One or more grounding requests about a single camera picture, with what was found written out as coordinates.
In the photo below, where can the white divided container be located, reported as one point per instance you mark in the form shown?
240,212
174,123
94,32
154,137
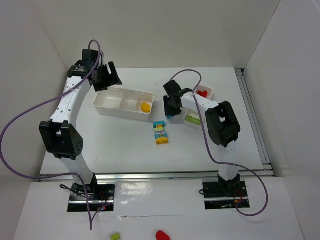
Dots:
194,111
123,103

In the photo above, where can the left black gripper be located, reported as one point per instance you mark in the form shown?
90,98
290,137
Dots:
104,77

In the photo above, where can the green lego on foreground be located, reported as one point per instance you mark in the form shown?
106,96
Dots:
115,236

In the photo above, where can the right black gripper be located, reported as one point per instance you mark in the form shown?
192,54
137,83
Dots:
172,103

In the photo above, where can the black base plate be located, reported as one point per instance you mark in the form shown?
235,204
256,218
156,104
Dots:
216,199
102,200

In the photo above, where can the aluminium rail right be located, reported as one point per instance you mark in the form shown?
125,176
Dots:
262,149

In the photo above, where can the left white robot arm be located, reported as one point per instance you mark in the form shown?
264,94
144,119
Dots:
59,133

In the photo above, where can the orange sun round lego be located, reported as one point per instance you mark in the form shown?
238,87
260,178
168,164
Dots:
145,107

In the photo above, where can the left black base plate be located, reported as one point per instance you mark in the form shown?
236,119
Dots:
102,200

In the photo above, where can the light green lego brick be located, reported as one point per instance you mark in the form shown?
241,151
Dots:
193,120

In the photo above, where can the red lego brick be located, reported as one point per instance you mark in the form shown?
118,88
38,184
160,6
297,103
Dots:
205,94
200,93

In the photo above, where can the aluminium rail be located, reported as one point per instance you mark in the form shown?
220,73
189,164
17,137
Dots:
147,176
262,149

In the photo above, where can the teal flower lego brick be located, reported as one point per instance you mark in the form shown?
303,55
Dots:
160,134

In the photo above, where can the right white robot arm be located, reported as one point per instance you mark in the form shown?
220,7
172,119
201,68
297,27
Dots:
222,126

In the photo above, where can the aluminium rail front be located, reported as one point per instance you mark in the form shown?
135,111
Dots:
147,176

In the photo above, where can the red round piece foreground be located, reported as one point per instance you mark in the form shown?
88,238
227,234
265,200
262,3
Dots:
161,235

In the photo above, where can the teal and green lego stack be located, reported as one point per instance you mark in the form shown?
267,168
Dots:
158,126

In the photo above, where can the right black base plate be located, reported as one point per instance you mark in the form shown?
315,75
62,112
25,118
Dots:
216,199

